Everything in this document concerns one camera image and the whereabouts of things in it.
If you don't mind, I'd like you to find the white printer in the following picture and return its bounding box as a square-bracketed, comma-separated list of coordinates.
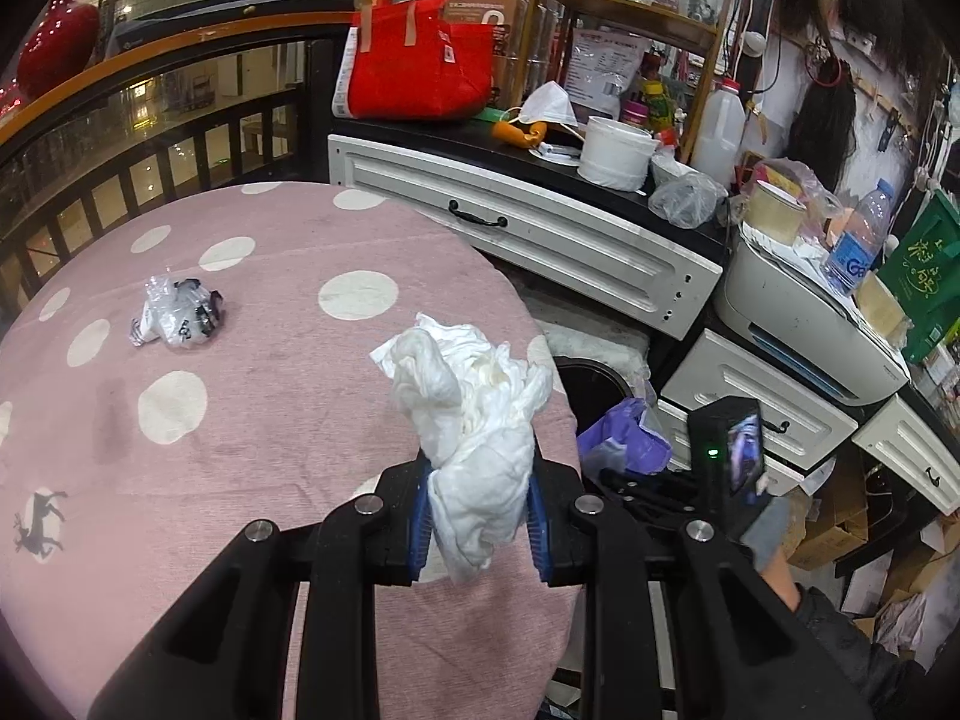
[712, 236, 912, 402]

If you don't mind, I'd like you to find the clear water bottle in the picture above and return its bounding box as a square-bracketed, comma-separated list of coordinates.
[821, 178, 897, 297]

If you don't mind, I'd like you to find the clear black-printed plastic wrapper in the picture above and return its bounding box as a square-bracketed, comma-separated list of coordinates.
[129, 275, 226, 351]

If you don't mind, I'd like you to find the small white tray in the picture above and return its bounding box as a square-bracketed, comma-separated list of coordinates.
[529, 139, 582, 166]

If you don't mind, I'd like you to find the cardboard box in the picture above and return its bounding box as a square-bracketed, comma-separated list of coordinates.
[787, 457, 871, 571]

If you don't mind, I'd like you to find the crumpled clear plastic bag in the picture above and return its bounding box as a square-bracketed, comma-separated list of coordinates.
[649, 169, 728, 230]

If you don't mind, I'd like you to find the white drawer front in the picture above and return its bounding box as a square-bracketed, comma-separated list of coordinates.
[660, 328, 860, 475]
[851, 394, 960, 517]

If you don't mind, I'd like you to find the purple plastic wrapper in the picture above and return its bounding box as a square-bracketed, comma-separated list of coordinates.
[576, 397, 674, 475]

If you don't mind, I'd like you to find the white curved cabinet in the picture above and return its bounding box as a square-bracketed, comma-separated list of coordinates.
[328, 133, 725, 341]

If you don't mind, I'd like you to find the white fluffy cloth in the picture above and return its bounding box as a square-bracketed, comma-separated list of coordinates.
[536, 319, 653, 376]

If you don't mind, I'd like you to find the brown printed carton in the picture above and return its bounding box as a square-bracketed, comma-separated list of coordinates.
[439, 0, 530, 91]

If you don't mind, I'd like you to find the pink polka-dot tablecloth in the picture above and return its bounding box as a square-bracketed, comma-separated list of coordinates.
[0, 181, 586, 720]

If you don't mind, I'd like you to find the person's right forearm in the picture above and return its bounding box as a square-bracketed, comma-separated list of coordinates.
[757, 547, 931, 720]

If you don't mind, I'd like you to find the clear bag with paper label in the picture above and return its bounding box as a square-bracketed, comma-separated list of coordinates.
[562, 30, 646, 110]

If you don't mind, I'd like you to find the black trash bin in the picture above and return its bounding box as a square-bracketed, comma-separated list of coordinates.
[551, 360, 653, 466]

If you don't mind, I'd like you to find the white tissue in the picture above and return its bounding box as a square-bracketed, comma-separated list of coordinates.
[370, 313, 556, 586]

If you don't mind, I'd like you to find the black hanging tassel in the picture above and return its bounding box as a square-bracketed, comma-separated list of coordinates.
[784, 60, 856, 196]

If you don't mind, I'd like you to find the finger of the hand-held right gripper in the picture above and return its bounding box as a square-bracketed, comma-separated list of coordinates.
[598, 467, 702, 517]

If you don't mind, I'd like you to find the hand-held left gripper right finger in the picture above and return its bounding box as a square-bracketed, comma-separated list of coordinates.
[525, 454, 875, 720]

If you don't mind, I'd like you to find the white printed packet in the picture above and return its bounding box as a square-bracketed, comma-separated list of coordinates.
[332, 26, 361, 117]

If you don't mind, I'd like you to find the orange carrot toy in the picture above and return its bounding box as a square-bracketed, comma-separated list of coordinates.
[491, 109, 552, 147]

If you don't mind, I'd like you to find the white bucket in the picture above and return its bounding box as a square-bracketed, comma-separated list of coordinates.
[577, 116, 657, 192]

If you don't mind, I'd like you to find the green shopping bag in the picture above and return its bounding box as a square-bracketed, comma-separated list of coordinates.
[877, 187, 960, 365]

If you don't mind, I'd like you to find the red fabric bag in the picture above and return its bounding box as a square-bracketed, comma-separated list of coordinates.
[349, 0, 496, 121]

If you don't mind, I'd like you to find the black railing fence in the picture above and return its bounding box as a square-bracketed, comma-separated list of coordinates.
[0, 82, 308, 316]

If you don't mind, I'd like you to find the white face mask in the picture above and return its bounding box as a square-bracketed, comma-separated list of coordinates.
[517, 80, 580, 128]

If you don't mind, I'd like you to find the curved wooden counter rail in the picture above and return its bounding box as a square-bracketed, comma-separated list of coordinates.
[0, 11, 361, 158]

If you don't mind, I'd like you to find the wooden shelf rack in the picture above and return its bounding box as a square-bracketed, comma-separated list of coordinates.
[525, 0, 730, 188]

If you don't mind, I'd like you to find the beige paper bowl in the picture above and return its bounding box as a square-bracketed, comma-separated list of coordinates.
[742, 180, 807, 245]

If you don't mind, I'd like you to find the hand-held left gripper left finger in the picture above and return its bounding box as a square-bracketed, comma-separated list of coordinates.
[88, 457, 436, 720]

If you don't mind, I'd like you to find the white plastic jug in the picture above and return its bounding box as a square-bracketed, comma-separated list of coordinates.
[690, 77, 747, 188]

